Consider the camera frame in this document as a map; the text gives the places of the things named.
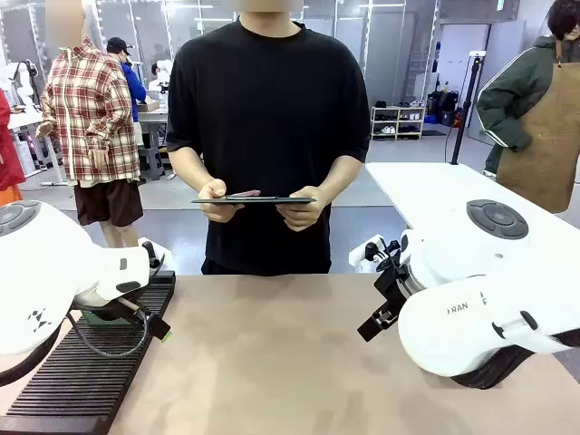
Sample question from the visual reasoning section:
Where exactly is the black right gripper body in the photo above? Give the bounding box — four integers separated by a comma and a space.
373, 258, 411, 318

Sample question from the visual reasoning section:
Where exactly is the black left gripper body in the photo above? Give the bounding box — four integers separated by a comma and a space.
74, 292, 151, 324

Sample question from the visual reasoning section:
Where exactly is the green PCB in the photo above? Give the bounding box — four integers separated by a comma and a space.
85, 311, 132, 328

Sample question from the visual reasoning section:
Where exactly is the black clipboard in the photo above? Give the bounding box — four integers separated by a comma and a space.
190, 194, 318, 206

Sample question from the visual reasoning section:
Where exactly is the person's left forearm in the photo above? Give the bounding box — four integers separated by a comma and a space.
319, 155, 366, 200

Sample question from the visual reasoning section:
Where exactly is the person's right forearm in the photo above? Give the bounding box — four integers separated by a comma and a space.
167, 144, 223, 194

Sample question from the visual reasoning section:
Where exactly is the black slotted PCB rack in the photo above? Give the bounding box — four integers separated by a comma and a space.
0, 270, 177, 435

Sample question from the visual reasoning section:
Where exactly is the person's left hand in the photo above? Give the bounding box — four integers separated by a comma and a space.
275, 184, 333, 233

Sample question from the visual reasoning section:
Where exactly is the person's right hand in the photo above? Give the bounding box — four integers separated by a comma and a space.
198, 178, 247, 224

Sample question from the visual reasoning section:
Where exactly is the white table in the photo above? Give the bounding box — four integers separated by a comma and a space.
364, 161, 580, 273

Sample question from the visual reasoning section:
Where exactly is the grey step stool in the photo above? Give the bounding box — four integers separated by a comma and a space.
137, 145, 168, 181

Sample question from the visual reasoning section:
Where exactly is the white shoe shelf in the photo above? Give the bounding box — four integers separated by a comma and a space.
370, 105, 428, 141

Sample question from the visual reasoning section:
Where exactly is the black luggage bag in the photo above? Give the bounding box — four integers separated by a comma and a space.
437, 92, 459, 128

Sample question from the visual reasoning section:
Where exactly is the mannequin in red and orange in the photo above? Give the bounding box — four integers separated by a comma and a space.
0, 88, 27, 205

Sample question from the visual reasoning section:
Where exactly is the white desk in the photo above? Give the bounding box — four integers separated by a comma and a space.
135, 108, 169, 150
0, 108, 63, 187

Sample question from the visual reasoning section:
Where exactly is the mannequin in plaid shirt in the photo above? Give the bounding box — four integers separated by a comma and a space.
34, 0, 146, 249

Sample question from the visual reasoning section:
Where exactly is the black tripod pole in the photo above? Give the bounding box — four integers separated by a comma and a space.
449, 51, 487, 166

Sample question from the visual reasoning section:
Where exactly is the person in black T-shirt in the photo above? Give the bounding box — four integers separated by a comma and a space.
165, 8, 372, 276

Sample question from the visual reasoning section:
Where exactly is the person in brown apron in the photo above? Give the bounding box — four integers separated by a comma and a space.
476, 0, 580, 214

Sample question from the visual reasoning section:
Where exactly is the person with black cap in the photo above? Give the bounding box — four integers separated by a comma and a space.
106, 36, 149, 123

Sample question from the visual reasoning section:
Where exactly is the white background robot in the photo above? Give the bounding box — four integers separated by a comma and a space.
149, 61, 176, 96
0, 58, 43, 112

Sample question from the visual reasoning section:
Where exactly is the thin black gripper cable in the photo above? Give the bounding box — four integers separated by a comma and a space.
364, 237, 404, 276

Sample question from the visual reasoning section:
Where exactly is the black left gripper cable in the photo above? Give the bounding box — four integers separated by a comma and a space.
66, 304, 151, 358

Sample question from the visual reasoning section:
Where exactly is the black right arm cable sleeve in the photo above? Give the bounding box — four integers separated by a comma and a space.
450, 328, 580, 391

